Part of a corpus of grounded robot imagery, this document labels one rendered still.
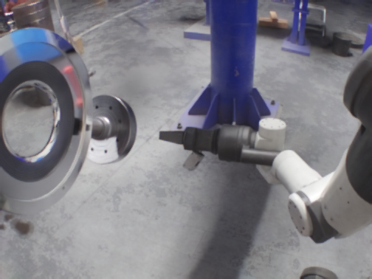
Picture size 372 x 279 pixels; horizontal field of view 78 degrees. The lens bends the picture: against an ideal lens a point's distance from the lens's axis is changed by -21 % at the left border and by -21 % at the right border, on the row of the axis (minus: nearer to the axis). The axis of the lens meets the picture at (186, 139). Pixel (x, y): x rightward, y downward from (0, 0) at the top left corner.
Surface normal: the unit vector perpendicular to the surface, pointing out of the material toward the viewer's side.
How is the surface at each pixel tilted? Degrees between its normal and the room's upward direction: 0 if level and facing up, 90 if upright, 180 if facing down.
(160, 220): 0
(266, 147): 77
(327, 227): 63
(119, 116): 49
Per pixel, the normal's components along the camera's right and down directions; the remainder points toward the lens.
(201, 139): -0.31, -0.04
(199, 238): -0.04, -0.76
